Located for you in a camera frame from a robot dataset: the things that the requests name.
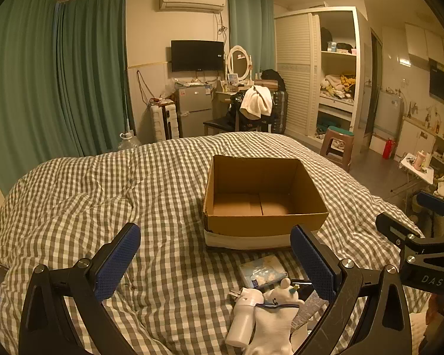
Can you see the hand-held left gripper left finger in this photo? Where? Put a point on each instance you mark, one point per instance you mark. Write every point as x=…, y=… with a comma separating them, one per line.
x=118, y=262

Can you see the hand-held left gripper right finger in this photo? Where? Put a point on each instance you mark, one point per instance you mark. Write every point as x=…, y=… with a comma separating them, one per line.
x=312, y=262

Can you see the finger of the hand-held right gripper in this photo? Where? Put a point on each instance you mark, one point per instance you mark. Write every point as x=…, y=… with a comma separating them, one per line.
x=394, y=227
x=436, y=205

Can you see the floral blue tissue pack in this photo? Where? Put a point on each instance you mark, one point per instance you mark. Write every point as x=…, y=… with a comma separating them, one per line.
x=261, y=271

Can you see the white plush toy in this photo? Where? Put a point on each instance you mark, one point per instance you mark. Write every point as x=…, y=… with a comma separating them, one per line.
x=273, y=318

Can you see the white cream tube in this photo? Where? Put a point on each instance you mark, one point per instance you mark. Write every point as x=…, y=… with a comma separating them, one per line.
x=242, y=318

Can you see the brown cardboard box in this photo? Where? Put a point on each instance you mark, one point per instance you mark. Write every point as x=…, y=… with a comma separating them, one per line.
x=244, y=177

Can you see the white folding table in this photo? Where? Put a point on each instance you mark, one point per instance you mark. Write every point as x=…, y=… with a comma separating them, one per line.
x=416, y=172

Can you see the clear plastic packet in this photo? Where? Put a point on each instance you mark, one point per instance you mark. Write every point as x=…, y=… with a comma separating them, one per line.
x=308, y=314

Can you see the grey checked duvet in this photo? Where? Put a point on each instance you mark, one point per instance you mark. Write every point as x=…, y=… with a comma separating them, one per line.
x=133, y=199

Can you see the white kitchen counter cabinet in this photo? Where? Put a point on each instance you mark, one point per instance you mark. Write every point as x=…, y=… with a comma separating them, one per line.
x=418, y=140

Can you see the red fire extinguisher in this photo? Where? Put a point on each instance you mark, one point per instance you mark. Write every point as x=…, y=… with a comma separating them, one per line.
x=388, y=148

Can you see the white box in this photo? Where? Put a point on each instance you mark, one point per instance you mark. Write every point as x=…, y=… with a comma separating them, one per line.
x=377, y=143

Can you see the brown plastic stool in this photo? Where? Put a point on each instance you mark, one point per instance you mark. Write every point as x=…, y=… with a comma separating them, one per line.
x=338, y=144

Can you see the clear water jug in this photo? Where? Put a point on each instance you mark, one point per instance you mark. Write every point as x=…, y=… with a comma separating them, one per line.
x=130, y=142

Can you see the white suitcase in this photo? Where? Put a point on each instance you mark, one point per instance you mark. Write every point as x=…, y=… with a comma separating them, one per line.
x=164, y=122

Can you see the dark suitcase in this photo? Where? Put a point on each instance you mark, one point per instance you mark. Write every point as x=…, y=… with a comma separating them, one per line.
x=280, y=112

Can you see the pile of clothes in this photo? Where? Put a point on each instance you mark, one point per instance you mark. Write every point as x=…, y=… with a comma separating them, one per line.
x=336, y=83

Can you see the silver fridge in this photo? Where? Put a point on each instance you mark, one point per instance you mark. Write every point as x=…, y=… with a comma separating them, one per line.
x=192, y=111

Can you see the black chair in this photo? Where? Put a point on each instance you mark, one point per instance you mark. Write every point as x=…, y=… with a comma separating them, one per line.
x=218, y=122

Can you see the white towel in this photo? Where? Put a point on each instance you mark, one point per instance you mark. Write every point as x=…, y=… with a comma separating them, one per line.
x=257, y=101

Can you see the wooden dressing table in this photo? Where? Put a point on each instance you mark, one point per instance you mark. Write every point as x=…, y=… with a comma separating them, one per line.
x=222, y=103

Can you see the white wardrobe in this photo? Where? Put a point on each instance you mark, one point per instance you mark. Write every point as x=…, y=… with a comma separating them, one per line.
x=294, y=74

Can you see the black bag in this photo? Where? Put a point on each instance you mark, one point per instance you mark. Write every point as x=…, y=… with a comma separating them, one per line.
x=272, y=77

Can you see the green curtain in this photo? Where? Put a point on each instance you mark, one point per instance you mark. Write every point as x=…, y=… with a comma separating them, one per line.
x=92, y=74
x=18, y=100

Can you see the white oval mirror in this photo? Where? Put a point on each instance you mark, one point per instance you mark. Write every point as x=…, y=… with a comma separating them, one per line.
x=238, y=63

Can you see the teal curtain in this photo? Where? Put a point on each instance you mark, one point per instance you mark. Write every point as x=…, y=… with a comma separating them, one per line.
x=249, y=33

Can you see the white air conditioner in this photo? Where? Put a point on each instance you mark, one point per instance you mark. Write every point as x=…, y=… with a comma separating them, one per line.
x=190, y=0

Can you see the white wall cabinets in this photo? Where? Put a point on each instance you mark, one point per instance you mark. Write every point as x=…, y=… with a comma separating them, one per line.
x=425, y=42

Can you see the small picture frame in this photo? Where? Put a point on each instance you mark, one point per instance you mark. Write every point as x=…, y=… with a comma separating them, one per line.
x=232, y=79

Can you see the black wall television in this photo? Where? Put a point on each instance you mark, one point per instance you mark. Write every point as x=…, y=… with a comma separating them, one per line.
x=197, y=55

